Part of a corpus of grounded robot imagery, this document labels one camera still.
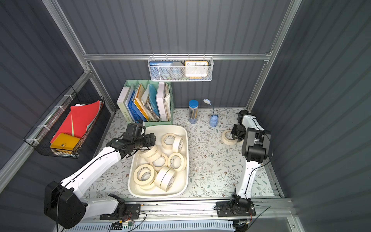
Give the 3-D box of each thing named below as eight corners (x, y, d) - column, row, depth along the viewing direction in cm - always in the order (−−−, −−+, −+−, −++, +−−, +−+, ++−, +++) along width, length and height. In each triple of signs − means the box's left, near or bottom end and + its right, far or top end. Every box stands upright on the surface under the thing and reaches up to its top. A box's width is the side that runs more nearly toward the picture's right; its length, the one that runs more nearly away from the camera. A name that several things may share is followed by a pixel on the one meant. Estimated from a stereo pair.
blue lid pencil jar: (190, 125, 112) (190, 106, 97) (188, 119, 116) (188, 100, 100) (197, 124, 113) (199, 105, 97) (196, 118, 117) (197, 99, 101)
